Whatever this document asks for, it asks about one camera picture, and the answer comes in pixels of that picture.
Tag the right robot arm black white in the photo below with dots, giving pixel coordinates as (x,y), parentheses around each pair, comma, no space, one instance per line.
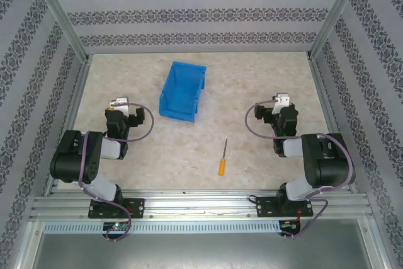
(327,162)

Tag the grey metal shelf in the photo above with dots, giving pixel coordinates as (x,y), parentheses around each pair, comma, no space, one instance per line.
(201,251)

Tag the aluminium frame post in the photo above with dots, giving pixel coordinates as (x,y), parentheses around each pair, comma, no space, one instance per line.
(337,14)
(58,14)

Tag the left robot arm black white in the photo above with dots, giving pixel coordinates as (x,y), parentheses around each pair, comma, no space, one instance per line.
(72,155)

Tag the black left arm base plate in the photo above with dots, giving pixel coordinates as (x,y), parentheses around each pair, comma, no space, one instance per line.
(137,207)

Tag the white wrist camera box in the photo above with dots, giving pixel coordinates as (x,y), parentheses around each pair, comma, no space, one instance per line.
(281,102)
(121,105)

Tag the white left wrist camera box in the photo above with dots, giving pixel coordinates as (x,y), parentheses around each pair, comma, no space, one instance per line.
(121,105)

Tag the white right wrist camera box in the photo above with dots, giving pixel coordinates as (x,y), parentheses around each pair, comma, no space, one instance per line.
(281,102)

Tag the blue plastic bin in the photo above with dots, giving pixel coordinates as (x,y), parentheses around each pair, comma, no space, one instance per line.
(181,95)

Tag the left circuit board green light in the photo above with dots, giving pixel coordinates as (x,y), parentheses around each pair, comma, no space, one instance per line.
(117,226)

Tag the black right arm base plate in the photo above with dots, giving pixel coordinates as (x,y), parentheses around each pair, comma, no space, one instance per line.
(267,207)

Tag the aluminium mounting rail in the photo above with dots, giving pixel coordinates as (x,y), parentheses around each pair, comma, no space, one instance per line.
(201,203)

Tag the aluminium side rail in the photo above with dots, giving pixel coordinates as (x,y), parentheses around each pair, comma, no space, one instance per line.
(67,124)
(330,114)

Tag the right circuit board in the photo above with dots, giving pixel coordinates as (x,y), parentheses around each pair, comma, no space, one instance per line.
(290,225)

